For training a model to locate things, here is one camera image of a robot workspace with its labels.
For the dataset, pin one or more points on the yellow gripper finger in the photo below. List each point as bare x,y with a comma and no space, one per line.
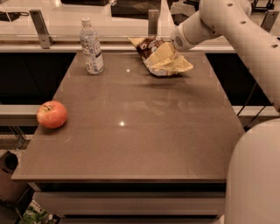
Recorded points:
177,64
165,51

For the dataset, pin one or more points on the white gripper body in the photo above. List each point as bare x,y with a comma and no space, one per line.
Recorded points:
178,40

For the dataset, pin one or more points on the brown chip bag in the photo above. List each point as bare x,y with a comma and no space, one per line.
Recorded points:
145,47

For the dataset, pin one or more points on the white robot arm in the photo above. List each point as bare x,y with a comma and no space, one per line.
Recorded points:
253,173

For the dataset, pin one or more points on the red apple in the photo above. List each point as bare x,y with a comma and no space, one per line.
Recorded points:
52,114

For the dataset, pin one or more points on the clear plastic water bottle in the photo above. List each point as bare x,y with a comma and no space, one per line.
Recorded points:
89,39

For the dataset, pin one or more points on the grey table drawer front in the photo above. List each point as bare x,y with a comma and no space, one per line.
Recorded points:
130,203

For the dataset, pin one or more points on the brown bin with hole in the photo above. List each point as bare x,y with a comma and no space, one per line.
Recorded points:
10,190

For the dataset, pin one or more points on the middle metal glass bracket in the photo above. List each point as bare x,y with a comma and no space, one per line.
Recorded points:
153,16

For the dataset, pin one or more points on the metal glass bracket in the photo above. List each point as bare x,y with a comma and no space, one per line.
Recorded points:
153,16
44,38
269,19

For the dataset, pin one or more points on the right metal glass bracket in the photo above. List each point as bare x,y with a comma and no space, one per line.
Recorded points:
269,19

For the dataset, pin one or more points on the left metal glass bracket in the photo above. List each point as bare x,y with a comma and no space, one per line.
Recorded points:
44,38

